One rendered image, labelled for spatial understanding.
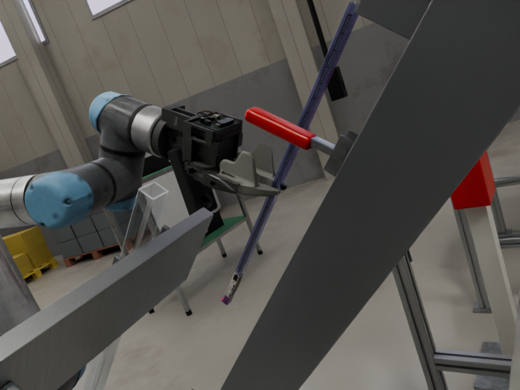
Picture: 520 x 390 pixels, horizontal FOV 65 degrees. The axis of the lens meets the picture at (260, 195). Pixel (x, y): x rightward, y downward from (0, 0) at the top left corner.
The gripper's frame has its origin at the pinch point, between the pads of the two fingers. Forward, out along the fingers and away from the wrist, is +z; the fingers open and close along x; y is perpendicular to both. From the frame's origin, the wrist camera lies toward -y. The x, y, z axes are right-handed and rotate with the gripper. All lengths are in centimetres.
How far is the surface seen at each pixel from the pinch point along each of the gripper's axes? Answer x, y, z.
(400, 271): 50, -39, 14
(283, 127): -17.5, 16.4, 9.3
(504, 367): 49, -52, 44
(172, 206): 272, -245, -283
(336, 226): -20.9, 12.2, 16.2
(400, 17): -16.9, 25.1, 15.7
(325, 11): 441, -11, -200
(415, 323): 50, -52, 22
